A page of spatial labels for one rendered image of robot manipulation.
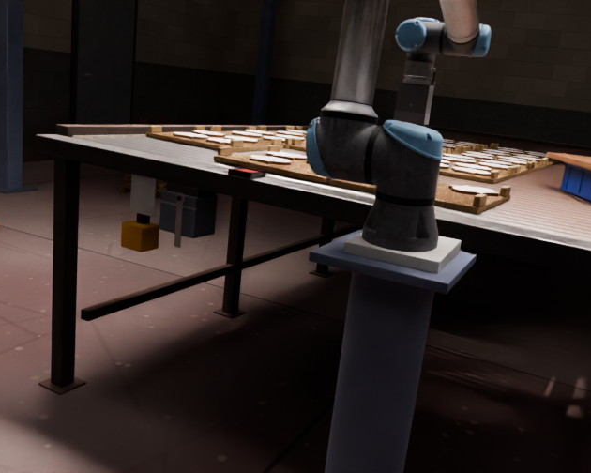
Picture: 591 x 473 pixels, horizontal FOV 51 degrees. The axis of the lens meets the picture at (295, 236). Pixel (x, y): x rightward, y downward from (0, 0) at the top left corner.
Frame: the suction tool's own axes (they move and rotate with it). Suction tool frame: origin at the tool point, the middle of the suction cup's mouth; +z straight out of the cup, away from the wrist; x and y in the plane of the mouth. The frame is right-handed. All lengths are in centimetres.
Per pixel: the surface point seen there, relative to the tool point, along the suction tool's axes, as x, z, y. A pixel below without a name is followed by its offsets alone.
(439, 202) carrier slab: 15.3, 13.1, -13.7
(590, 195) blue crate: -45, 12, -50
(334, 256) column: 62, 19, -4
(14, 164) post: -231, 83, 396
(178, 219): 20, 30, 59
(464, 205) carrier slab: 16.2, 12.8, -20.0
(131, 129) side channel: -28, 12, 115
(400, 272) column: 63, 20, -17
